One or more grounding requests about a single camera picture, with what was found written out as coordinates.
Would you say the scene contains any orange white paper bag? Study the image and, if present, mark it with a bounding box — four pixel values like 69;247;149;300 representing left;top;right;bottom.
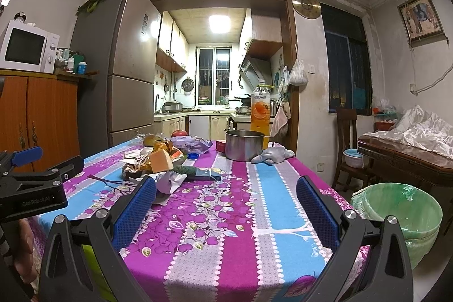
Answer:
121;141;183;179

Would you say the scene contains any white plastic wrapper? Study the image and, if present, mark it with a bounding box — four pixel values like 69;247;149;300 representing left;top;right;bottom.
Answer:
153;171;187;206

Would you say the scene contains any green scouring pad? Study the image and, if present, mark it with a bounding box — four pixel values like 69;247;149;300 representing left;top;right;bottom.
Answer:
173;166;197;177

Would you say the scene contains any blue cigarette box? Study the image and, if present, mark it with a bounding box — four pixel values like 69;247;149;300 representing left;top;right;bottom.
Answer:
193;168;222;182

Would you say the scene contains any green lined trash bin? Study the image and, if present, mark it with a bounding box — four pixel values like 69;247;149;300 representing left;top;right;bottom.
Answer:
351;182;443;268

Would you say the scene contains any kitchen window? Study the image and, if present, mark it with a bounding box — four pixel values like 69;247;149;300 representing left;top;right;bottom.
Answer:
196;47;231;106

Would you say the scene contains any orange wooden cabinet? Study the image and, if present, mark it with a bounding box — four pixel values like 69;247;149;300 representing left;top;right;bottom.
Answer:
1;69;84;172

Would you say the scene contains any bread in plastic bag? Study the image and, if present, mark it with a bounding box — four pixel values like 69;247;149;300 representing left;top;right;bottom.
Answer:
143;134;165;147

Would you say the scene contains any dark wooden table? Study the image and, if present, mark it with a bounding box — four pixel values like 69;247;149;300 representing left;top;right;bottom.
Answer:
358;135;452;192

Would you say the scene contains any blue wash basin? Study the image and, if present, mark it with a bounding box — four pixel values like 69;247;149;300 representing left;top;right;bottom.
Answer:
343;149;365;169

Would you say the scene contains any white microwave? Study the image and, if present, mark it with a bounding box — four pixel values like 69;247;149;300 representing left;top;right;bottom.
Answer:
0;20;60;74

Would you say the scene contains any red apple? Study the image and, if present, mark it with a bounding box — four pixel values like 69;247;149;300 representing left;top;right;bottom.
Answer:
171;130;188;137

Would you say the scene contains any blue bottle cap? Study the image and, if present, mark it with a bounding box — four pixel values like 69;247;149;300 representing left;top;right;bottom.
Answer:
187;153;200;160

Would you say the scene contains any purple snack bag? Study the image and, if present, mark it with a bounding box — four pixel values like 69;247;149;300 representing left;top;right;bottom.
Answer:
170;136;213;155

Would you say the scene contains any grey refrigerator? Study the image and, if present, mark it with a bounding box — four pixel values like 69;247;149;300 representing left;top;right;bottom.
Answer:
70;0;161;157

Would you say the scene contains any white plastic sheet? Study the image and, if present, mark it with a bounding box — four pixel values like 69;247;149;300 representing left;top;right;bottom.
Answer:
364;106;453;159

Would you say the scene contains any wooden chair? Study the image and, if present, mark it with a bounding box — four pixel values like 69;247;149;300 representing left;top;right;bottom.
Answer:
332;108;372;192

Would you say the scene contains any small red box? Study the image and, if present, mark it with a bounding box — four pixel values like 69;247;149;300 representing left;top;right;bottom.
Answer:
216;140;226;153

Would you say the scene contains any pink hanging cloth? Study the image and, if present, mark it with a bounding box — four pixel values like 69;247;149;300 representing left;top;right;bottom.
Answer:
270;104;288;137

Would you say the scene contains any steel pot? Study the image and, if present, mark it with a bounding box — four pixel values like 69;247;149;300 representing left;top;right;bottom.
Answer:
225;130;270;162

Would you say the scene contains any electric kettle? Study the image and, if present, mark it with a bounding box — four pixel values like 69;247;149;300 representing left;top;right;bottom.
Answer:
270;99;278;117

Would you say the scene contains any orange juice bottle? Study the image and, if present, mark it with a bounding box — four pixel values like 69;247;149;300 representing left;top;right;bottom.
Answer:
250;79;271;149

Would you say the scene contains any hanging white plastic bag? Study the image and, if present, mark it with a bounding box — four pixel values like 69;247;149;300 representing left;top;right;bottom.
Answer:
289;57;308;87

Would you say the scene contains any dark window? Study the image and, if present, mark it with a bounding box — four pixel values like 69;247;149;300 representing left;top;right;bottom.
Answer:
321;4;372;116

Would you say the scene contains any framed wall picture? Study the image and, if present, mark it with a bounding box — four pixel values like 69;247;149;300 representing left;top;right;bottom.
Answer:
398;0;445;45

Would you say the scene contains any gold wall clock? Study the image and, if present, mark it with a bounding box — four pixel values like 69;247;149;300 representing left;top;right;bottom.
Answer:
292;0;321;19

